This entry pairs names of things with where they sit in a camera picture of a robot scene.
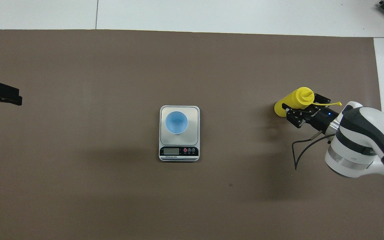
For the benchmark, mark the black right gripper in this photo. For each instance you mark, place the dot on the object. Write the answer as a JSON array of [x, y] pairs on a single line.
[[320, 118]]

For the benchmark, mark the yellow squeeze bottle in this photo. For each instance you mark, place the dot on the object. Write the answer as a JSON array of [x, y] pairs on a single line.
[[293, 100]]

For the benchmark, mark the light blue plastic cup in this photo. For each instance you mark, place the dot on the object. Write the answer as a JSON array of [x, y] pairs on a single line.
[[176, 122]]

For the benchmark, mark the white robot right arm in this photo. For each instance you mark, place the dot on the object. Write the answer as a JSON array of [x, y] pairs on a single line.
[[362, 150]]

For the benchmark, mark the silver digital kitchen scale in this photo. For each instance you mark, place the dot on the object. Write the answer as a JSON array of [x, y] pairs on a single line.
[[178, 151]]

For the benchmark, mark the brown table mat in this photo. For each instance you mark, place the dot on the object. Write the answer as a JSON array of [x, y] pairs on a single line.
[[178, 200]]

